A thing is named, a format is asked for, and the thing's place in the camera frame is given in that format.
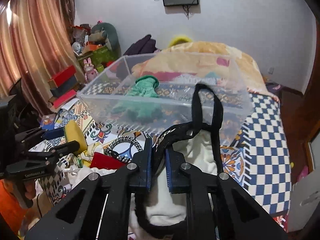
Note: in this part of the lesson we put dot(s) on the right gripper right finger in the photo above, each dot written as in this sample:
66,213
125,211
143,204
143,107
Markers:
217,206

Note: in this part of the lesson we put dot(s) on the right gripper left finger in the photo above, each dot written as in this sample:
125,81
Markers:
99,206

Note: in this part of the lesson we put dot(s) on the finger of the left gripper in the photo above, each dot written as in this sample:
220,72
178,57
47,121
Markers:
24,154
28,139

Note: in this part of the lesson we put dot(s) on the red cloth piece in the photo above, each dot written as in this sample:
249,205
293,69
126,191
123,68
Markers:
102,161

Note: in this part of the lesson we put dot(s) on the yellow green sponge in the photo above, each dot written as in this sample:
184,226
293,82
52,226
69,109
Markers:
74,132

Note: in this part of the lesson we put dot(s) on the white black-trimmed cloth bag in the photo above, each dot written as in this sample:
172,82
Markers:
160,214

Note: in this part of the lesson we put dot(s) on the cartoon print cloth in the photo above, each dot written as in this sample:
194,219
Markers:
85,158

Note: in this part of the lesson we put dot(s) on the red box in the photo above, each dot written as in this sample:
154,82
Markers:
61,77

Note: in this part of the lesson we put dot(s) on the patterned checkered tablecloth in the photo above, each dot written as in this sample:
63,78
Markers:
258,158

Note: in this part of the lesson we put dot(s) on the pink rabbit toy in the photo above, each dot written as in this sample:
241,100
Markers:
90,72

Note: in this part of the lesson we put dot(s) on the pink striped curtain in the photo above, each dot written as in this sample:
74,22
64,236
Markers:
36,38

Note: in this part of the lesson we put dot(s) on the green storage box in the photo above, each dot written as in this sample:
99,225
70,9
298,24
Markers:
99,56

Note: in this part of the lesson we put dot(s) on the clear plastic storage bin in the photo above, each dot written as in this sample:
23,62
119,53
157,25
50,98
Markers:
174,98

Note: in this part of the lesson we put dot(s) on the grey green plush toy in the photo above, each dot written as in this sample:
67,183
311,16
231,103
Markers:
105,33

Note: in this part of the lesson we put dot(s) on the beige patterned blanket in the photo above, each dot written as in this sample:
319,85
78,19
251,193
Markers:
203,59

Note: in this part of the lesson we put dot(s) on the dark purple clothing pile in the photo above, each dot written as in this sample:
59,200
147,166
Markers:
146,45

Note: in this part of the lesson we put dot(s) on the yellow foam arch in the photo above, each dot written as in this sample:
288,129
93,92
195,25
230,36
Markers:
179,39

